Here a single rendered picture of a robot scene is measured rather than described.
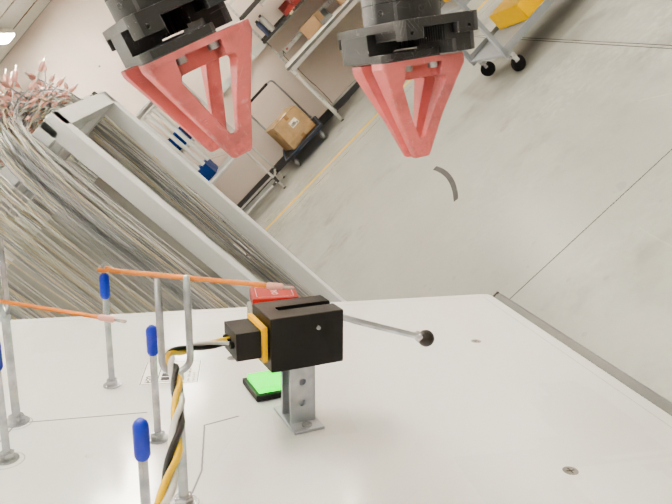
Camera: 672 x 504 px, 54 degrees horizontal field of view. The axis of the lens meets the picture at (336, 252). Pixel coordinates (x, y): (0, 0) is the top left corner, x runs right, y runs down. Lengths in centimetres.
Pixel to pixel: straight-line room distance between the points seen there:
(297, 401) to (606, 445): 22
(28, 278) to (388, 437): 81
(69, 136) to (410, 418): 75
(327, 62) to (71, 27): 307
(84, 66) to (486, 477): 850
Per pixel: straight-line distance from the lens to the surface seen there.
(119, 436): 52
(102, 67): 876
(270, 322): 46
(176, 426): 32
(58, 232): 111
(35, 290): 117
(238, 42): 41
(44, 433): 54
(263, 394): 55
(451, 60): 50
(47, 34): 890
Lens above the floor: 129
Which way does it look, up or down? 17 degrees down
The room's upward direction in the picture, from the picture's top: 48 degrees counter-clockwise
